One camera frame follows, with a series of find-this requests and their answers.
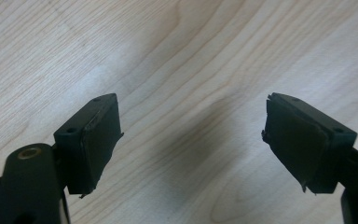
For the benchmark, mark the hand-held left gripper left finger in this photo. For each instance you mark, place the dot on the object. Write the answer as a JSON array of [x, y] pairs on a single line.
[[90, 146]]

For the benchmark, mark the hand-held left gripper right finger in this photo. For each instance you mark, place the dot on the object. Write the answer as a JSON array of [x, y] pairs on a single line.
[[304, 146]]

